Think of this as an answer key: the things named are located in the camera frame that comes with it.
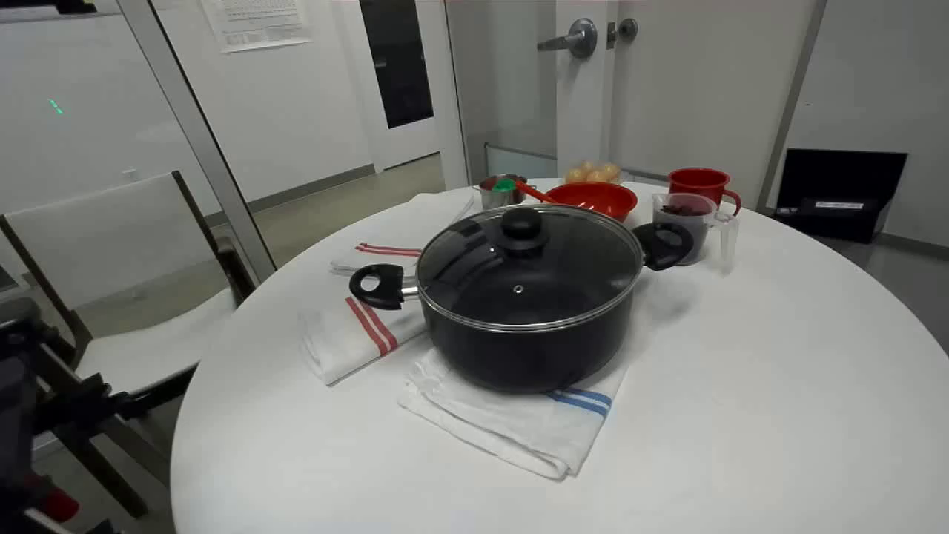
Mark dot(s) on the glass lid with black knob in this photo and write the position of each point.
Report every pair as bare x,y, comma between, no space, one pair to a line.
559,275

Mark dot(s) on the black cooking pot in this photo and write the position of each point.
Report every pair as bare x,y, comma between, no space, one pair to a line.
524,353

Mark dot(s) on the green and red small object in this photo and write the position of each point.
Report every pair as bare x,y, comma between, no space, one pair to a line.
502,186

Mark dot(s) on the red bowl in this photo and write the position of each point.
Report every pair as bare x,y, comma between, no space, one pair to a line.
595,200

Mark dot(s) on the yellowish bread rolls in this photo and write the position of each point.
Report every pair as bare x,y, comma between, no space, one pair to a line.
595,172

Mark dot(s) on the white towel with red stripes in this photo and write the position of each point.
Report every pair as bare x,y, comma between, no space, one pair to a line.
337,339

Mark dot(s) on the white towel with blue stripes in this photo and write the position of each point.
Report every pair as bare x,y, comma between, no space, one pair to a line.
515,427

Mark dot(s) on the clear measuring cup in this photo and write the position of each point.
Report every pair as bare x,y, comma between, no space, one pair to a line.
684,213

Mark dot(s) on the dark narrow door window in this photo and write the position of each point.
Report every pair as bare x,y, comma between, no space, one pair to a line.
395,60

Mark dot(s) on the red mug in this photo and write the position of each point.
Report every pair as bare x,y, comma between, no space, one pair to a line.
697,182

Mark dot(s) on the black open case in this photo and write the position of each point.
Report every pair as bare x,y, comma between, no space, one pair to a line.
840,186

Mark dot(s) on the grey metal slanted post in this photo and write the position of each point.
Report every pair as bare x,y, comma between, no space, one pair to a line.
196,137

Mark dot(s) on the white paper sheet on wall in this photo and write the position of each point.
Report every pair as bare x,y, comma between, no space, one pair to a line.
255,22

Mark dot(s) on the white chair with dark frame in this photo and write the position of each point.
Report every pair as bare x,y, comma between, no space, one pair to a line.
107,247

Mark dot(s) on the black tripod camera rig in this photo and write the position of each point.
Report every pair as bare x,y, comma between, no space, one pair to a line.
31,396

